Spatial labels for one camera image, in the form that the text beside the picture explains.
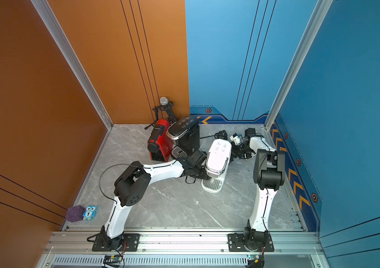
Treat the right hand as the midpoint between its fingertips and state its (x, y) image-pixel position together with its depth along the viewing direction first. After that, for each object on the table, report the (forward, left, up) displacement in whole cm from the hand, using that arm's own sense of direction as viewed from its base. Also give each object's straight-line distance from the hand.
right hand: (224, 153), depth 98 cm
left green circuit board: (-52, +53, -9) cm, 74 cm away
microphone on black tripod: (+22, +35, +18) cm, 46 cm away
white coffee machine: (-17, +7, +16) cm, 24 cm away
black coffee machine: (+1, +23, +16) cm, 28 cm away
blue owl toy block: (-33, +68, -3) cm, 75 cm away
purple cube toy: (-35, +73, 0) cm, 81 cm away
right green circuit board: (-51, -9, -7) cm, 53 cm away
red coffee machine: (-4, +36, +10) cm, 38 cm away
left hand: (-12, +9, -4) cm, 15 cm away
